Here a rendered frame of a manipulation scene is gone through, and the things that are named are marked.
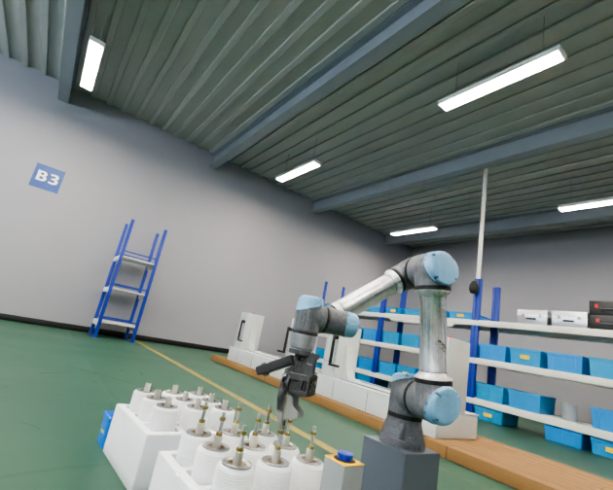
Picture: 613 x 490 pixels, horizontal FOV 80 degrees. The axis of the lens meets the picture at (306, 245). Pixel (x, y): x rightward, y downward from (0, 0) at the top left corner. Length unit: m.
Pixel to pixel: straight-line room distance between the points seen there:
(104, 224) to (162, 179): 1.35
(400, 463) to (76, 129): 7.22
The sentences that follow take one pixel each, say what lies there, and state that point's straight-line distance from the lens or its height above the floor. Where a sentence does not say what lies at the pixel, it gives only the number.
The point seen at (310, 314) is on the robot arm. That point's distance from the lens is 1.04.
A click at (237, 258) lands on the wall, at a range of 8.01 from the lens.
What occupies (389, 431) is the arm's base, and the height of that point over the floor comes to 0.34.
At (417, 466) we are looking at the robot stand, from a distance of 1.38.
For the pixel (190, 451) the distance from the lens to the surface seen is 1.22.
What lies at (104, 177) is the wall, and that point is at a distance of 7.51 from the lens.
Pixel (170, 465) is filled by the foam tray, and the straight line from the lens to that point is 1.22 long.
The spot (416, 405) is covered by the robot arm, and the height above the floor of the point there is 0.44.
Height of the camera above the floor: 0.58
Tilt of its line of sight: 14 degrees up
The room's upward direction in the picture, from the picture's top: 11 degrees clockwise
